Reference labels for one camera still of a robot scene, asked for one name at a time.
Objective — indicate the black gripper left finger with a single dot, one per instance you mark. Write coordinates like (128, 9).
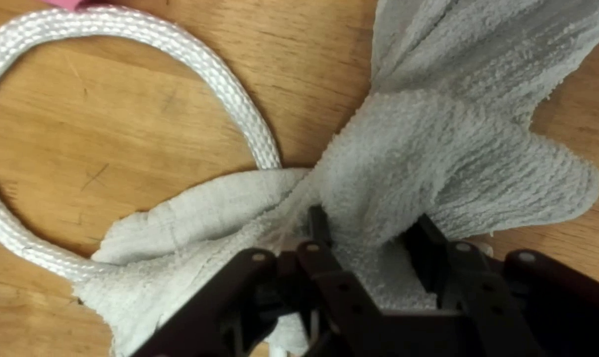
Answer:
(343, 299)

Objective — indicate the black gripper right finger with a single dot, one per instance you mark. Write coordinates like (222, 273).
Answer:
(466, 305)

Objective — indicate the white terry towel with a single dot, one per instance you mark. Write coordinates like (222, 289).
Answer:
(446, 152)

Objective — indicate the white plate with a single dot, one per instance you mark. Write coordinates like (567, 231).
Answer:
(208, 63)

